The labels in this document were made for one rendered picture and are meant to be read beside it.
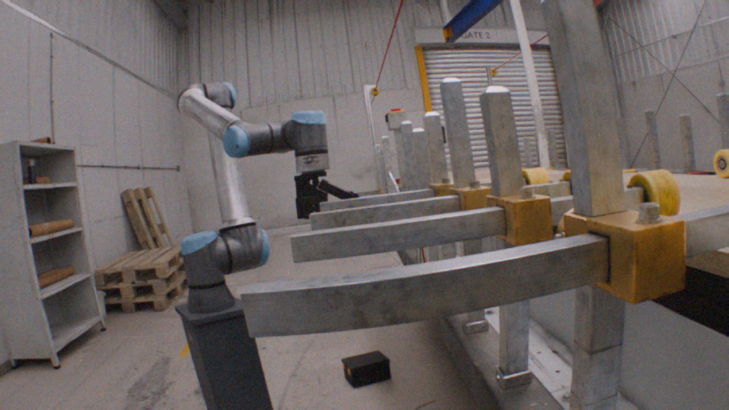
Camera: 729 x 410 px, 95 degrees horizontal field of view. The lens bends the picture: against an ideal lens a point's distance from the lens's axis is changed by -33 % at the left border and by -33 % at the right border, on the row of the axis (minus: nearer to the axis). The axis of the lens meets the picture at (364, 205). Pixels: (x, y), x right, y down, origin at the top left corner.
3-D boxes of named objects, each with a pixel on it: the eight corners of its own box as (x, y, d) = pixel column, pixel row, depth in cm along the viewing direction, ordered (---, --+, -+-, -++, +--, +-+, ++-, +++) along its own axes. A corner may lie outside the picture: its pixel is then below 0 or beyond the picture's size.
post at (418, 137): (430, 299, 134) (412, 128, 130) (429, 296, 137) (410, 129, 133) (442, 297, 134) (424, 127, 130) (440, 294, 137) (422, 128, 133)
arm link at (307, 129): (311, 112, 134) (332, 106, 126) (314, 155, 135) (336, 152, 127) (283, 114, 128) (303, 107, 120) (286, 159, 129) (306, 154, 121)
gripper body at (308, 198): (300, 218, 133) (296, 174, 132) (331, 215, 133) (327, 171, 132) (297, 221, 125) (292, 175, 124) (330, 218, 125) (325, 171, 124)
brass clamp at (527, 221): (511, 248, 49) (508, 202, 49) (481, 232, 63) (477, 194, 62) (558, 239, 49) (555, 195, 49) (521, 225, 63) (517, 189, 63)
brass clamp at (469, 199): (462, 223, 74) (459, 190, 74) (447, 215, 88) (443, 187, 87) (498, 217, 74) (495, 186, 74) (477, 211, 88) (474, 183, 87)
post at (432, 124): (445, 319, 109) (424, 111, 105) (443, 315, 112) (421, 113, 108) (460, 316, 109) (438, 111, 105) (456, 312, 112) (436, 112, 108)
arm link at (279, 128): (256, 125, 136) (277, 118, 126) (288, 123, 143) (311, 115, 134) (259, 156, 137) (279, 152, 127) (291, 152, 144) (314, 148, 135)
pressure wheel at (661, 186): (641, 161, 53) (620, 189, 60) (661, 213, 49) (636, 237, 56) (670, 158, 53) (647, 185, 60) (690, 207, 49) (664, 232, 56)
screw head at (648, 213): (646, 225, 25) (646, 207, 24) (630, 222, 27) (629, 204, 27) (668, 220, 25) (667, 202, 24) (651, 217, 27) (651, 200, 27)
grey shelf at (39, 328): (12, 368, 229) (-30, 151, 217) (67, 331, 318) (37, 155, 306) (58, 369, 234) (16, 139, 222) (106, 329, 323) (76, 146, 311)
